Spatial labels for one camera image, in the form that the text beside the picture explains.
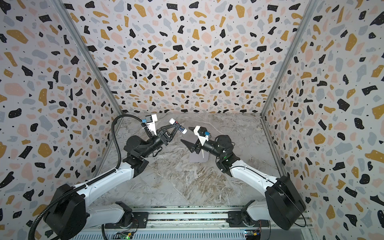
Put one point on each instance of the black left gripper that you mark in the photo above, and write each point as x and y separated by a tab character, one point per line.
163	136

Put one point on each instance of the lavender envelope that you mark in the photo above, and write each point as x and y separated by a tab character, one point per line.
197	158

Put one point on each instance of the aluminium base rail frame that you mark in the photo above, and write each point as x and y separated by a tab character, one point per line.
198	223

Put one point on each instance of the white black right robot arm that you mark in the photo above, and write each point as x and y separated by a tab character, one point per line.
283	204

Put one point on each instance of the left aluminium corner post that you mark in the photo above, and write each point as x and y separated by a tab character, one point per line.
85	29

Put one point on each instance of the aluminium corner post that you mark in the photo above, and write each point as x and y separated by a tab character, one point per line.
85	29
312	4

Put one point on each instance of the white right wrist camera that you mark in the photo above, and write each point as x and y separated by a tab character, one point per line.
203	135

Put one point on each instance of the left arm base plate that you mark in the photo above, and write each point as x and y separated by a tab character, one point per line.
138	220

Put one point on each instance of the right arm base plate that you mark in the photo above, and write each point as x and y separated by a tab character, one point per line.
237	219

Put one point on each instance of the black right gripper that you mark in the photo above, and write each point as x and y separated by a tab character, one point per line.
198	144

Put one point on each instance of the right aluminium corner post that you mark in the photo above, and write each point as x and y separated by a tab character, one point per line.
312	4

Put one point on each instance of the blue glue stick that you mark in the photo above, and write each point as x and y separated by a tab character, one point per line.
182	129

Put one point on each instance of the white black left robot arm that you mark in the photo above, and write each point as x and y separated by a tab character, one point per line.
70	212

